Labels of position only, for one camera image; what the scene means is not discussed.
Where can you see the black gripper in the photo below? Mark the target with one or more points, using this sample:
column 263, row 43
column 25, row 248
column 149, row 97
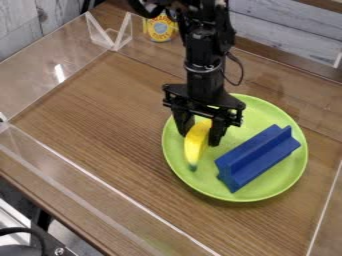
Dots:
column 202, row 97

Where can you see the yellow toy banana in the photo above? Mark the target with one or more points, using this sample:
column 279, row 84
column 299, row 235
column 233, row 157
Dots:
column 197, row 142

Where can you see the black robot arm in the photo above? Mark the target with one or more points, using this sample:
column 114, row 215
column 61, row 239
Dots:
column 208, row 36

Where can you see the green round plate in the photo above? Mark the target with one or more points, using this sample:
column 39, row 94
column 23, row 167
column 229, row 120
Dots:
column 261, row 115

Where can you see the blue T-shaped block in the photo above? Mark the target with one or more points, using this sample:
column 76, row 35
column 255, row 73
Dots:
column 251, row 159

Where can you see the yellow labelled tin can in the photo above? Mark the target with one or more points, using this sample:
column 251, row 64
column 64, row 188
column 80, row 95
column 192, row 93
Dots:
column 160, row 28

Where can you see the clear acrylic tray wall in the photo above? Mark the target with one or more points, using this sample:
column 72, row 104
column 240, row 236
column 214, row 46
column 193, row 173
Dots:
column 81, row 150

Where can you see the black metal table bracket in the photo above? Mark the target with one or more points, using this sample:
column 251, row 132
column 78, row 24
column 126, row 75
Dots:
column 56, row 248

